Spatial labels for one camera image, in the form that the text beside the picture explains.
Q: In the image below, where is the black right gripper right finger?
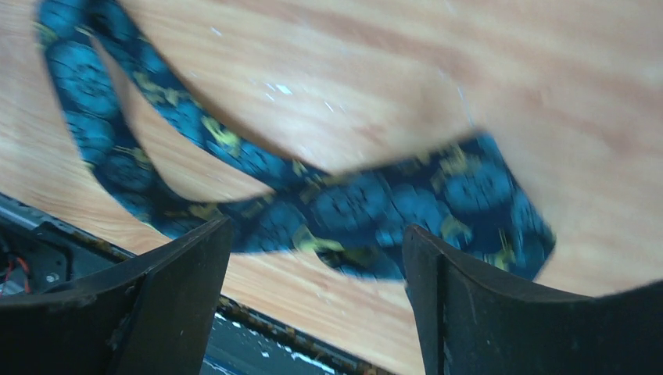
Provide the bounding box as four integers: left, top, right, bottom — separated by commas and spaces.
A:
403, 225, 662, 375

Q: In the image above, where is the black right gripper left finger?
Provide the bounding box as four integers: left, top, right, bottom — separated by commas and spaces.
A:
1, 219, 233, 374

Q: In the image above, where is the blue patterned necktie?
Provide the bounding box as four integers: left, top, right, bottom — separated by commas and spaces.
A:
35, 1, 555, 280

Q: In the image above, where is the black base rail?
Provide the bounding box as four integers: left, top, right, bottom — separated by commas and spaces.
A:
1, 196, 382, 374

